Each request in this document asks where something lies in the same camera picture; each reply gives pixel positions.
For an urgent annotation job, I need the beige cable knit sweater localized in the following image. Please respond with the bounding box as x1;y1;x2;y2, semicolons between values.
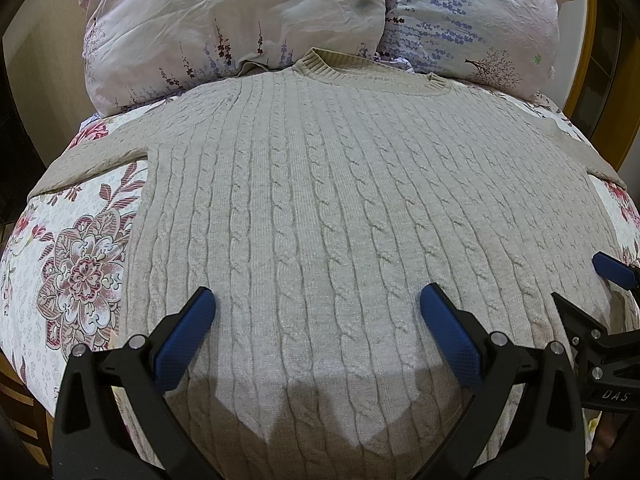
27;46;640;480

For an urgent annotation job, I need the floral bed quilt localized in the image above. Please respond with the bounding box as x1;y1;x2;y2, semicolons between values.
0;90;640;441

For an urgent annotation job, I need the lavender print right pillow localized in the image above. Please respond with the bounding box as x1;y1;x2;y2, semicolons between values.
378;0;572;100

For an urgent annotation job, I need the pink floral left pillow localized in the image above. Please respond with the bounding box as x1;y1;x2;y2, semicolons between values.
78;0;385;116

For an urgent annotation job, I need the wooden headboard frame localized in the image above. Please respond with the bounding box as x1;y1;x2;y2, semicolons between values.
544;0;639;170

